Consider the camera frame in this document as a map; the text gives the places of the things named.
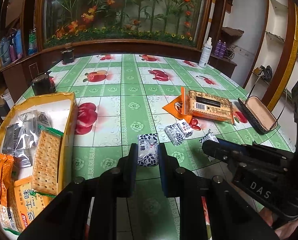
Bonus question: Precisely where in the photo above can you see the flower painting glass panel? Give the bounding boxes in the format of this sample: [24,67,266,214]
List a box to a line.
[43,0,205,47]

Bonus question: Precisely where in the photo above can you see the orange cheese cracker pack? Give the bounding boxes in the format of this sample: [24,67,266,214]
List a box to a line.
[8,176,53,232]

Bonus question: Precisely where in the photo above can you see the open glasses case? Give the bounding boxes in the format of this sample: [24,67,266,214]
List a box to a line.
[238,96,278,134]

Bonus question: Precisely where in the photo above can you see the green fruit tablecloth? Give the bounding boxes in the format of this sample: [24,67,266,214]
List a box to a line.
[49,54,295,180]

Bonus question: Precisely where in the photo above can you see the blue white candy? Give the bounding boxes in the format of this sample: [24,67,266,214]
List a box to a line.
[176,119,193,138]
[199,129,218,144]
[137,133,159,167]
[165,124,185,146]

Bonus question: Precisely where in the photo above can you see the eyeglasses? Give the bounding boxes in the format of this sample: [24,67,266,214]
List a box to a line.
[247,75,289,121]

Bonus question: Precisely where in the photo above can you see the purple bottles on shelf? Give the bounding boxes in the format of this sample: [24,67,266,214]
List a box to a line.
[214,40,227,59]

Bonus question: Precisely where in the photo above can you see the black small container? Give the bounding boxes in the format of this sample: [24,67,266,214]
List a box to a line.
[61,48,74,64]

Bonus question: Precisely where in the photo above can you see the orange cracker pack barcode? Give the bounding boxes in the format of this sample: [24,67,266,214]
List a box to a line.
[181,87,234,125]

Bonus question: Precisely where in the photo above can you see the soda cracker pack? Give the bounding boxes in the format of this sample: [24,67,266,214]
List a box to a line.
[31,126,61,196]

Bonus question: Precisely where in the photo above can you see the white spray bottle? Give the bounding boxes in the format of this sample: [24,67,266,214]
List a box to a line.
[198,37,212,68]

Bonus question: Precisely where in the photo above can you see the small orange snack packets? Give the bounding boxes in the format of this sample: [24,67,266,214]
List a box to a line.
[0,153,14,207]

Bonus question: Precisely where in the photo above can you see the orange snack bag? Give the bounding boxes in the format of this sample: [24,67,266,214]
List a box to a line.
[163,95,192,124]

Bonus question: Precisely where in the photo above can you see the silver foil snack bag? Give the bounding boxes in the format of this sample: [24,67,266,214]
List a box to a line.
[2,110,51,169]

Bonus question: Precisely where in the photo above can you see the person right hand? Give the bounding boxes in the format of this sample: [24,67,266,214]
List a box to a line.
[258,207,298,239]

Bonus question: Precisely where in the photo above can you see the black tin near box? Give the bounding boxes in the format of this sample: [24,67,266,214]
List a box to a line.
[31,71,56,96]

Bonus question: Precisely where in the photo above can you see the yellow cardboard box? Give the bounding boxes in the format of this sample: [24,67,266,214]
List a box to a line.
[0,92,78,239]

